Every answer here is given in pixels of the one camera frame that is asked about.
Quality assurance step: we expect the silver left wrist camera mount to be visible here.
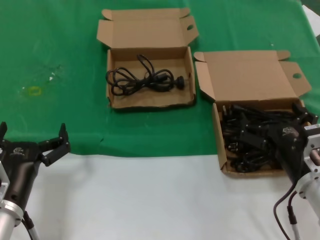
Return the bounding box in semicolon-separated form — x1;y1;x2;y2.
0;159;11;201

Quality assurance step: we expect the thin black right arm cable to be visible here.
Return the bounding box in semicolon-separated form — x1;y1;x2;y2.
272;184;298;240

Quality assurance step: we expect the white flat sheet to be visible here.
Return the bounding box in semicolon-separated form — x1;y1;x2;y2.
301;0;320;30

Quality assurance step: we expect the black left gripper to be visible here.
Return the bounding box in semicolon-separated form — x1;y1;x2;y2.
0;121;72;211

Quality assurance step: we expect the green tablecloth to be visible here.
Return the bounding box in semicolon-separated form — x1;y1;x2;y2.
0;0;320;158

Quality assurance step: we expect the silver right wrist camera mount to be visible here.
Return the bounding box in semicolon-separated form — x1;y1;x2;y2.
303;123;320;174

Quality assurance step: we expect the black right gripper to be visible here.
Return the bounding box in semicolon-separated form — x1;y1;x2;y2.
239;101;318;188

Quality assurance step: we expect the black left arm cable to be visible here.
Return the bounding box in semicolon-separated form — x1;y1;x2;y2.
21;211;40;240

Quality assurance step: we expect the brown open cardboard box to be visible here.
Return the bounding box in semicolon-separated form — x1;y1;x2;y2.
96;7;200;112
193;49;313;179

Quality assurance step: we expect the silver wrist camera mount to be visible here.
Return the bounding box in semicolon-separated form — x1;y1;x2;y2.
303;123;320;174
0;159;11;201

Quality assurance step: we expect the black power cable pile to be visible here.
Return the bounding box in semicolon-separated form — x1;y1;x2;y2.
221;104;305;173

